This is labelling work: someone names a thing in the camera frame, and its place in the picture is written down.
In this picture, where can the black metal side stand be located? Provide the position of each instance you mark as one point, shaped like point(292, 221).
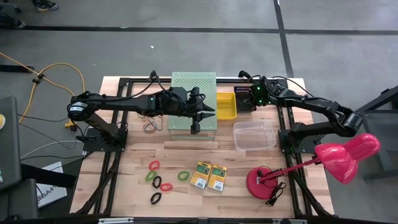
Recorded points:
point(379, 124)

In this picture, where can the white printed paper sheet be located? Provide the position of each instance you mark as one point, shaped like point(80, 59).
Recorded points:
point(53, 193)

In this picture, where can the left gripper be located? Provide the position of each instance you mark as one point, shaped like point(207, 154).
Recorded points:
point(177, 105)

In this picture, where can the clear plastic container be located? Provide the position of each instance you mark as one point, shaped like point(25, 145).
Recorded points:
point(255, 135)

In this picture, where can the green perforated metal shelf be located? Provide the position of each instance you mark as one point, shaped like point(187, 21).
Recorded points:
point(192, 79)

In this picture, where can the yellow plastic basket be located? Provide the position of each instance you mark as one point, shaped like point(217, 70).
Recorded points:
point(226, 107)

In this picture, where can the pink desk lamp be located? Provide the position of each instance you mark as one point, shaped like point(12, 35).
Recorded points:
point(339, 161)

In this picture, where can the blue rubber band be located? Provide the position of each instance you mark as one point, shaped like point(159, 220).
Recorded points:
point(145, 127)

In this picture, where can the purple rubber band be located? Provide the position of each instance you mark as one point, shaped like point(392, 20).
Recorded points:
point(162, 124)

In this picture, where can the black table frame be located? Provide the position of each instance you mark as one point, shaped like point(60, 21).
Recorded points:
point(123, 88)

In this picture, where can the person's shoe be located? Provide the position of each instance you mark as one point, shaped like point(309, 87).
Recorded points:
point(45, 4)
point(12, 21)

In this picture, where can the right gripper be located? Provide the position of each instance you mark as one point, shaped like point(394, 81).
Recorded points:
point(253, 96)

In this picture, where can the black plastic basket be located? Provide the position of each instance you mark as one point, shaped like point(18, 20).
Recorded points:
point(241, 99)

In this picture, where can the Crayola crayon box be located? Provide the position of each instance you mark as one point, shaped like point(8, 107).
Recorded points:
point(217, 178)
point(200, 174)

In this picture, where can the yellow power plug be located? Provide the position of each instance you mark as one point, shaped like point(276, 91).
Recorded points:
point(70, 124)

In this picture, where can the dark grey equipment case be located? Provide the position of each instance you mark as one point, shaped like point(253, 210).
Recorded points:
point(9, 149)

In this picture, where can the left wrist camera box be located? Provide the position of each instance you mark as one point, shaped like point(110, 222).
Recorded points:
point(193, 99)

